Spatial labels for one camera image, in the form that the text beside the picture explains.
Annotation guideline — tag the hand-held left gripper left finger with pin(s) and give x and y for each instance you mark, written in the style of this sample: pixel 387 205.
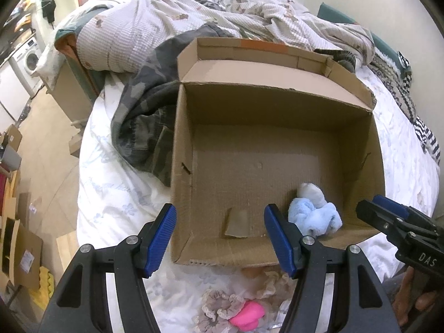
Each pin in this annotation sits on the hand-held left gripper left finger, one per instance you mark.
pixel 161 239

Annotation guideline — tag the yellow foam pad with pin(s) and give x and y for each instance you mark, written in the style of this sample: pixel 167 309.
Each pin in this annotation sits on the yellow foam pad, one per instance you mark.
pixel 43 288

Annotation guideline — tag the wooden bed frame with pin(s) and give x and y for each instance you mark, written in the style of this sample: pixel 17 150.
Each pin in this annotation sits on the wooden bed frame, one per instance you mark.
pixel 71 90

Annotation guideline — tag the white washing machine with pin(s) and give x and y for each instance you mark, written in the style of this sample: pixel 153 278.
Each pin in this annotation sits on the white washing machine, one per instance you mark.
pixel 27 60

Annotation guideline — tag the dark green pillow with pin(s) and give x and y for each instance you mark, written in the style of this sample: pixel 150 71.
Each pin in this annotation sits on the dark green pillow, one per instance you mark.
pixel 347 17

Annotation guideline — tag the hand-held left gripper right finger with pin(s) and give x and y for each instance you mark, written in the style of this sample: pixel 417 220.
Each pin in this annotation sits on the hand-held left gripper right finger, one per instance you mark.
pixel 279 239

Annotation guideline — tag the dark grey striped sock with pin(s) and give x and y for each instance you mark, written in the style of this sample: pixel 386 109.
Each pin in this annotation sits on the dark grey striped sock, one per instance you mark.
pixel 345 60

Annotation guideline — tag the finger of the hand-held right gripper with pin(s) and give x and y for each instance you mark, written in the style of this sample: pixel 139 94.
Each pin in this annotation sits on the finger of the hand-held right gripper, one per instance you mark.
pixel 390 204
pixel 376 215

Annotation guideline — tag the beige lace cloth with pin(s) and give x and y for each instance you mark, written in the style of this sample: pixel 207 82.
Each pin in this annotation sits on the beige lace cloth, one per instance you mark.
pixel 222 301

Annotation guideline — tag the person's right hand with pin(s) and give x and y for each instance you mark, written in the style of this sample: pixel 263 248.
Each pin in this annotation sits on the person's right hand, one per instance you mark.
pixel 406 295

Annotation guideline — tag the black hanging bag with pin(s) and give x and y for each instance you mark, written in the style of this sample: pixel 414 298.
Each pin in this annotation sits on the black hanging bag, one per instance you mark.
pixel 48 7

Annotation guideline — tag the white floral bed sheet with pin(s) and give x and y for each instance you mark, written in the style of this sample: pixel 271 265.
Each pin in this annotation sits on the white floral bed sheet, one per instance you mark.
pixel 111 194

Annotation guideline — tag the white grey fluffy sock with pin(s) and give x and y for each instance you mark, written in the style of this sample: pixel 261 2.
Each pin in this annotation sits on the white grey fluffy sock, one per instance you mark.
pixel 310 192

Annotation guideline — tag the camouflage garment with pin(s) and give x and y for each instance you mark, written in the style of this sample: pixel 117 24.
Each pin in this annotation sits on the camouflage garment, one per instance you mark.
pixel 145 118

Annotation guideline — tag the brown cardboard box with label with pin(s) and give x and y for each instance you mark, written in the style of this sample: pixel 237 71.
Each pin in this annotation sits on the brown cardboard box with label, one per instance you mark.
pixel 20 253

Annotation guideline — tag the white bear print duvet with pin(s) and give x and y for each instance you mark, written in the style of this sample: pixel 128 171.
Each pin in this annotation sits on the white bear print duvet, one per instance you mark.
pixel 145 24

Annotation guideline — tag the black white patterned knit cloth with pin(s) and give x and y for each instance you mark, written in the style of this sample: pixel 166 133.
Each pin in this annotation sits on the black white patterned knit cloth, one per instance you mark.
pixel 399 86

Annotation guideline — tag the light blue fluffy sock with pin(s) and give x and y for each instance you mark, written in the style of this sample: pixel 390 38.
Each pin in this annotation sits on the light blue fluffy sock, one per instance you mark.
pixel 317 218

